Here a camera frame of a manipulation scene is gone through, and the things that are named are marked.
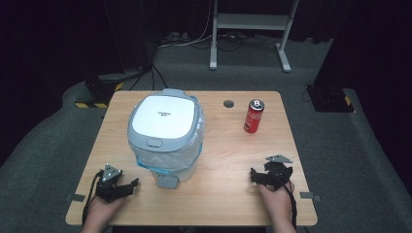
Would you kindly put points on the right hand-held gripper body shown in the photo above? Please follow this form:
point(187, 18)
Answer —
point(279, 173)

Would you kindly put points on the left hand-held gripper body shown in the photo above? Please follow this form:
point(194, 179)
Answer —
point(108, 187)

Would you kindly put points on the person's left hand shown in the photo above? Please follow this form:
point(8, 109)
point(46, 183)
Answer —
point(103, 208)

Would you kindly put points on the person's right hand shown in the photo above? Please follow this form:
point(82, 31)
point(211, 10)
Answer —
point(275, 199)

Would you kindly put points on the grey tape piece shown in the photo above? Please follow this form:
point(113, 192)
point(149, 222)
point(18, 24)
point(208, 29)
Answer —
point(309, 195)
point(76, 197)

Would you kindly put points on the white blue-edged trash bag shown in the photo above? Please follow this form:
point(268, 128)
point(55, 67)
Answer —
point(168, 160)

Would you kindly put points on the red drink can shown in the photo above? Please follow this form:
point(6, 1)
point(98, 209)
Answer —
point(253, 118)

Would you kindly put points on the grey white pedal trash can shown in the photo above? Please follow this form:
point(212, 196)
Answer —
point(165, 116)

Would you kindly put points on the yellow black hazard tape strip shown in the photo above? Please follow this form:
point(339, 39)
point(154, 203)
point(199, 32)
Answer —
point(91, 105)

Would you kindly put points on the black stand base yellow tape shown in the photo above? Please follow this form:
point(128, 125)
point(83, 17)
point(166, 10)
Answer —
point(330, 98)
point(103, 85)

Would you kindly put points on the grey metal stand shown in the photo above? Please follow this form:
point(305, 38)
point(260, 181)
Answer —
point(252, 22)

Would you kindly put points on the power strip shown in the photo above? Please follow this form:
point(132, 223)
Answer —
point(175, 37)

